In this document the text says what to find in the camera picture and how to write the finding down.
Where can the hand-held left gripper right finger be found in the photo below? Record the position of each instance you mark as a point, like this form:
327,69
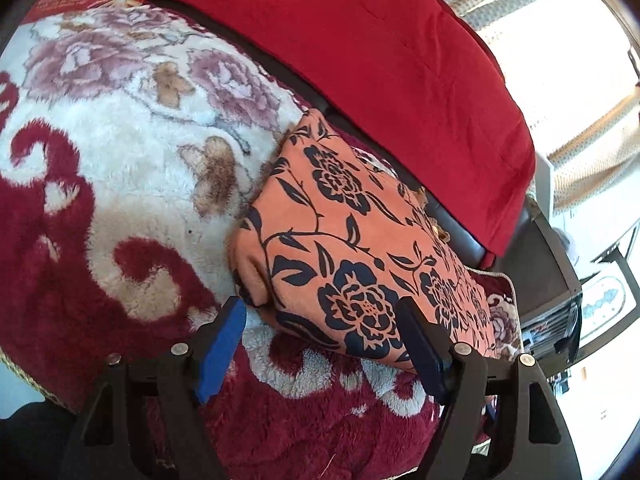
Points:
425,355

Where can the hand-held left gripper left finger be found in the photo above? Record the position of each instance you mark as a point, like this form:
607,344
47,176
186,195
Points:
222,350

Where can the orange floral shirt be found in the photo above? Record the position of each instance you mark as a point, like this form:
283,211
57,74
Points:
350,240

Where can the dark metal rack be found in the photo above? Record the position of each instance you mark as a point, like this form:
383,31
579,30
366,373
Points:
550,330

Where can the dark side cabinet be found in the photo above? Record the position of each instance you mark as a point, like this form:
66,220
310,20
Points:
550,260

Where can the floral plush blanket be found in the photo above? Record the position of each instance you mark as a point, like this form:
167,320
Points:
125,210

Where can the white blue patterned object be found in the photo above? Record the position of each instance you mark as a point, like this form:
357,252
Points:
605,300

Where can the white board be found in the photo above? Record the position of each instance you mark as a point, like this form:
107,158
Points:
545,187

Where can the red cushion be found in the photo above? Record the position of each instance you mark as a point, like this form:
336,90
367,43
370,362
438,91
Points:
375,60

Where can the dotted cream curtain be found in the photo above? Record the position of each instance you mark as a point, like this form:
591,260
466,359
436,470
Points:
575,85

